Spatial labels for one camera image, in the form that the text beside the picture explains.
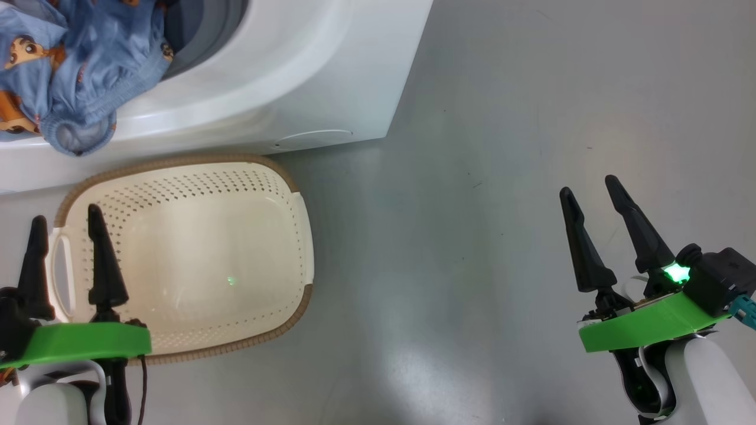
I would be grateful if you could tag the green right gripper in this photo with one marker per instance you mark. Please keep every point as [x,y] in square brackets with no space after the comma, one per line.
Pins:
[644,327]

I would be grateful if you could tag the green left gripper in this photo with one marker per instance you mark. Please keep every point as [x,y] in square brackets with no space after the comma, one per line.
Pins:
[82,342]

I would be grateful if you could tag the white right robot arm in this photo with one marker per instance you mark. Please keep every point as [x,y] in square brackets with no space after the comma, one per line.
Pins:
[709,383]

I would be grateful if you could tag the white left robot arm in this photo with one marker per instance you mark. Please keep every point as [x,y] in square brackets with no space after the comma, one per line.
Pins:
[53,401]

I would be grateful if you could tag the grey rubber door gasket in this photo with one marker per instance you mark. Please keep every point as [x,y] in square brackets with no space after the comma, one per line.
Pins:
[207,29]

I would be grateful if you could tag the white front-load washing machine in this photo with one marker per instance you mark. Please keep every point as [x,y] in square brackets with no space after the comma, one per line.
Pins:
[307,71]

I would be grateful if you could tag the cream perforated laundry basket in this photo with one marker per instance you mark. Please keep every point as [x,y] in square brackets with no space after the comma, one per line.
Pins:
[207,260]

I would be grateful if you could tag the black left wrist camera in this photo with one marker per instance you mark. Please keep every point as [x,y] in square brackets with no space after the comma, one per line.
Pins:
[12,324]

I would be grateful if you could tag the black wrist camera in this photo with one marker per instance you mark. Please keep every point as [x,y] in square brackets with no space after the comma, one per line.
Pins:
[12,324]
[717,277]

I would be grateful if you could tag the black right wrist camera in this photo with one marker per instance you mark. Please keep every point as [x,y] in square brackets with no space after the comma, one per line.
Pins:
[717,277]

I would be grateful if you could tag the teal right camera connector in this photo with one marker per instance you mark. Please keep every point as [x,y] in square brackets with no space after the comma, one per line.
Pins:
[744,311]

